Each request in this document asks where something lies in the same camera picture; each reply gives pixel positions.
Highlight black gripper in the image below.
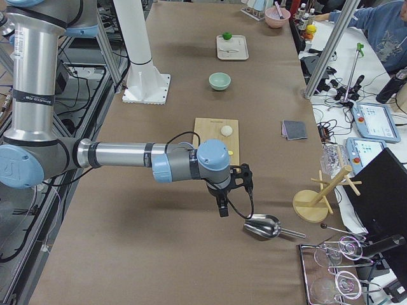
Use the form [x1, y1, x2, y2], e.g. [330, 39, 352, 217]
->
[206, 180, 229, 217]

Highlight white steamed bun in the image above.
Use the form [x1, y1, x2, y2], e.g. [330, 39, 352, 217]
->
[221, 125, 233, 137]

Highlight white ceramic spoon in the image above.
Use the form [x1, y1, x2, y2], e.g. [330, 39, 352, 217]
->
[217, 48, 239, 53]

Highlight mint green bowl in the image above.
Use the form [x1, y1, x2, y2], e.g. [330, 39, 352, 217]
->
[209, 72, 231, 91]

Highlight pink ribbed bowl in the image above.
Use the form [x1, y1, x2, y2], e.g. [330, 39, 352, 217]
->
[265, 7, 291, 29]

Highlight metal scoop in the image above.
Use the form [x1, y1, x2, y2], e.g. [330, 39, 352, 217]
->
[244, 213, 307, 239]

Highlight bamboo cutting board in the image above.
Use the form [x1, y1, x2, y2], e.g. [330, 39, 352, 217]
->
[194, 118, 241, 165]

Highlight wooden mug tree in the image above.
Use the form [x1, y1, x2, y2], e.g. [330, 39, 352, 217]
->
[293, 165, 361, 223]

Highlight folded grey cloth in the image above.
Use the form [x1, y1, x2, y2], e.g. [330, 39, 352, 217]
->
[281, 120, 307, 140]

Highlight near teach pendant tablet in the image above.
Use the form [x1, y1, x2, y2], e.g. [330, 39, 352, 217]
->
[345, 137, 387, 175]

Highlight teach pendant tablet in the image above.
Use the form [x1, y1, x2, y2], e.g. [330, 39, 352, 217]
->
[345, 137, 387, 175]
[351, 102, 401, 143]

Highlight beige rabbit tray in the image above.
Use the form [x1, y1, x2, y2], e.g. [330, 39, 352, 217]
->
[216, 34, 249, 60]

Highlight black monitor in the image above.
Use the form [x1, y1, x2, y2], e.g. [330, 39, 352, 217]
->
[344, 148, 406, 237]

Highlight green lime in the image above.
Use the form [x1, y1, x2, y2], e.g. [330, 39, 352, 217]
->
[222, 32, 232, 40]

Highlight far teach pendant tablet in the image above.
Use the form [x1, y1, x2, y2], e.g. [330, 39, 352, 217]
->
[351, 102, 401, 143]

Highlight black water bottle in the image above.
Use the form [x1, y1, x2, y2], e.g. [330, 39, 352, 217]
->
[376, 69, 406, 104]

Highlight person in blue hoodie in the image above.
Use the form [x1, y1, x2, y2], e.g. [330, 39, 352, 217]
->
[313, 0, 407, 76]

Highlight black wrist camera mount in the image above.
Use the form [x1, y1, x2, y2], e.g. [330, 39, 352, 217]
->
[229, 163, 254, 193]

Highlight black camera cable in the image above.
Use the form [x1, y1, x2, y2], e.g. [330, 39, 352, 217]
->
[165, 132, 255, 220]

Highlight wire glass rack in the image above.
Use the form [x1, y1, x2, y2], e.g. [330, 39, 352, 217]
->
[298, 233, 390, 304]

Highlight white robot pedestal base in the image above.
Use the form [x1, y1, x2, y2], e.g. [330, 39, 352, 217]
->
[114, 0, 171, 105]

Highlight aluminium frame post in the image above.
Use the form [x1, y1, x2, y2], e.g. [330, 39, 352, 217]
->
[304, 0, 360, 100]

